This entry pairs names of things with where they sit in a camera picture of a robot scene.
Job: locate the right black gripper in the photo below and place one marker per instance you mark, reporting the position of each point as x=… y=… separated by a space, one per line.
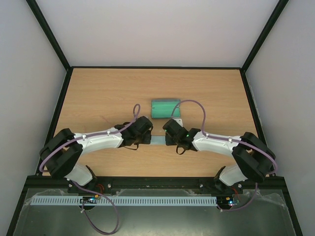
x=169 y=139

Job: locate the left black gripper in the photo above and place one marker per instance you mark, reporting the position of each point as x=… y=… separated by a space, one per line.
x=147 y=140

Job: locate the light blue cleaning cloth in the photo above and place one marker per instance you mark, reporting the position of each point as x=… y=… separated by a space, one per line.
x=158 y=140

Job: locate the grey glasses case green lining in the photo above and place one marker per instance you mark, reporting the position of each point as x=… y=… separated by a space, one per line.
x=163 y=108

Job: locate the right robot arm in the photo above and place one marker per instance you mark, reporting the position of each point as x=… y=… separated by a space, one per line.
x=254 y=160

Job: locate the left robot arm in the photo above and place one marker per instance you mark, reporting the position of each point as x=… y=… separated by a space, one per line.
x=61 y=154

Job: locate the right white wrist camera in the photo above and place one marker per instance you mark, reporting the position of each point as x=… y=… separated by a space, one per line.
x=179 y=121

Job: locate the light blue slotted cable duct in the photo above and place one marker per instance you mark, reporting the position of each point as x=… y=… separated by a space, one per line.
x=123 y=201

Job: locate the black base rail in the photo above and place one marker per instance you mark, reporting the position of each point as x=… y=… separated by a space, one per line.
x=110 y=185

